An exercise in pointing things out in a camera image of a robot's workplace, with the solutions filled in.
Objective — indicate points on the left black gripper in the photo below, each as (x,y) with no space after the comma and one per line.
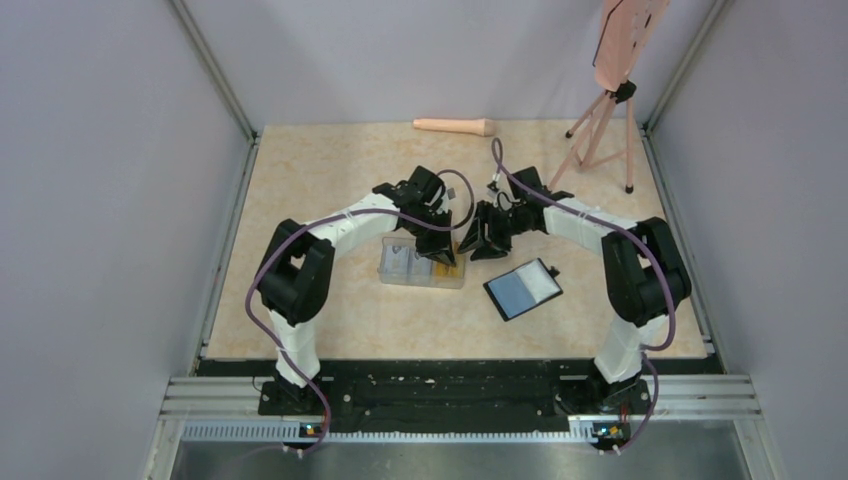
(439,248)

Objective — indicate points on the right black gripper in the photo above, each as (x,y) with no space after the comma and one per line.
(486,213)

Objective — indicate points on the gold credit card stack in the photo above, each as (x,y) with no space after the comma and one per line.
(448,273)

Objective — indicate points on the clear plastic card box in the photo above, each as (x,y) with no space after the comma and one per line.
(408,280)

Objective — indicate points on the black card holder wallet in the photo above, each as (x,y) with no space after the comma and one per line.
(523,289)

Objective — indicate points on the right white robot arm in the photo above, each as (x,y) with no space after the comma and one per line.
(645,276)

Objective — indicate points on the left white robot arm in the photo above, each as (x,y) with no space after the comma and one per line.
(294,277)

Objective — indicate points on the silver credit card stack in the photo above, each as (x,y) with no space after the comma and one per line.
(400,259)

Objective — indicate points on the pink microphone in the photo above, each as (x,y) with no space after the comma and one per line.
(480,127)

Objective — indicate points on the pink tripod stand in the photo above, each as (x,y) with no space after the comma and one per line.
(589,130)

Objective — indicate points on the pink board on tripod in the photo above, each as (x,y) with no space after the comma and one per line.
(625,28)

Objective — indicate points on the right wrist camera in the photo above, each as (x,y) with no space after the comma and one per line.
(500,198)

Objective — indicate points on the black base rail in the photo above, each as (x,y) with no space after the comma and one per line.
(441,397)

